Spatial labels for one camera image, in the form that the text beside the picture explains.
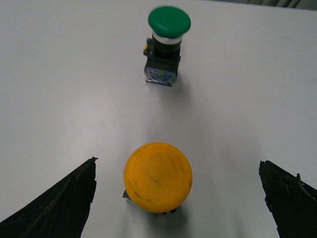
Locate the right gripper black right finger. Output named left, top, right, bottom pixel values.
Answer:
left=259, top=161, right=317, bottom=238

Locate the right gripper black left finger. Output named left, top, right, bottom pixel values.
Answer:
left=0, top=157, right=97, bottom=238

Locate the yellow push button switch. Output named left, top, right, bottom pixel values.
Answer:
left=123, top=142, right=193, bottom=215

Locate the green push button switch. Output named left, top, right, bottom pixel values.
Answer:
left=143, top=5, right=191, bottom=87

